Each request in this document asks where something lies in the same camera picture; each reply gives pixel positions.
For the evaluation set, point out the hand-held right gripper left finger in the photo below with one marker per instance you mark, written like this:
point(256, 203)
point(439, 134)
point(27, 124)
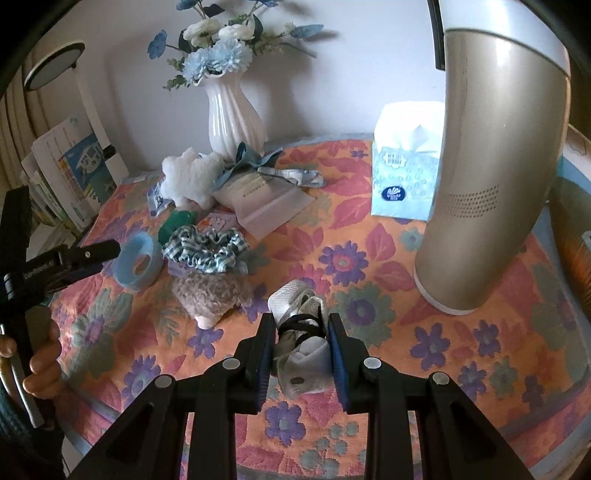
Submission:
point(264, 355)

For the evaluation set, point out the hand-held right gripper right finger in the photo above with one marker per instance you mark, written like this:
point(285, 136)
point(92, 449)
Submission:
point(335, 360)

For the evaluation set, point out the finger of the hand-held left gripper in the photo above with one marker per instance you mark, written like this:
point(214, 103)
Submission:
point(87, 258)

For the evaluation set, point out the white sock bundle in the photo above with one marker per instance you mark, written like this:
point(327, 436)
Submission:
point(300, 364)

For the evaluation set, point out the blue tape roll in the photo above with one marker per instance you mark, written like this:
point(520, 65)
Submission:
point(124, 272)

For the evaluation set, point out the person's left hand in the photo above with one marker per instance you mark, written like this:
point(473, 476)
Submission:
point(46, 364)

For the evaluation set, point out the brown plush toy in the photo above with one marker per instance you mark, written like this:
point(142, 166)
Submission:
point(207, 295)

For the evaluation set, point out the row of books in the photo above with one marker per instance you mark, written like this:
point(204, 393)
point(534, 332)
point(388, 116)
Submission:
point(69, 175)

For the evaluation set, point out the small blue white packet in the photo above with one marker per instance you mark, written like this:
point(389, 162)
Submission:
point(157, 201)

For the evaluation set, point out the green plastic object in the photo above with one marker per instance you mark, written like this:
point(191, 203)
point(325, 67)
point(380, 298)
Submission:
point(173, 226)

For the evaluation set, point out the floral tablecloth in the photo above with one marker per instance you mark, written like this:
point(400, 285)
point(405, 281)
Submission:
point(369, 258)

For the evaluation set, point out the blue checked scrunchie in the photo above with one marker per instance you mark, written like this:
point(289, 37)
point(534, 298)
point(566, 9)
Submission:
point(203, 256)

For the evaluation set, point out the white plush toy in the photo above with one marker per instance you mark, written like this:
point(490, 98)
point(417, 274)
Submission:
point(189, 177)

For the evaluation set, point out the white ribbed panel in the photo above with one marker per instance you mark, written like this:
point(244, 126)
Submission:
point(18, 129)

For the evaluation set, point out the translucent flat packet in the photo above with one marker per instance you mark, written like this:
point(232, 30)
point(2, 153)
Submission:
point(263, 198)

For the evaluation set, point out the blue fabric bow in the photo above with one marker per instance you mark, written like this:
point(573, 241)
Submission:
point(244, 157)

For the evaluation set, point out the blue tissue box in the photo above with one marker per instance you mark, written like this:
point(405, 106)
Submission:
point(401, 184)

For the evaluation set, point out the white desk lamp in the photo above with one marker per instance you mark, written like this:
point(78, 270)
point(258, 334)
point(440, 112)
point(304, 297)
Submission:
point(55, 69)

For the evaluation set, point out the white ribbed vase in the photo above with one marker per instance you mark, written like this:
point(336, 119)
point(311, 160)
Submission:
point(233, 120)

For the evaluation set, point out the blue and white artificial flowers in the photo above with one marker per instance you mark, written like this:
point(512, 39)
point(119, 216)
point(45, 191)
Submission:
point(217, 55)

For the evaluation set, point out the gold and white tower appliance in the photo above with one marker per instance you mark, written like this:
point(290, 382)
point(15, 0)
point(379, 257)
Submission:
point(485, 161)

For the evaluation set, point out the orange brown object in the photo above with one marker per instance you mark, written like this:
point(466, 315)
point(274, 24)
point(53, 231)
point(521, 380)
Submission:
point(575, 230)

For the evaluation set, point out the black flat screen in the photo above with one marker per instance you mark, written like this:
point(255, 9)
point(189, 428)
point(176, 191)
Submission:
point(436, 46)

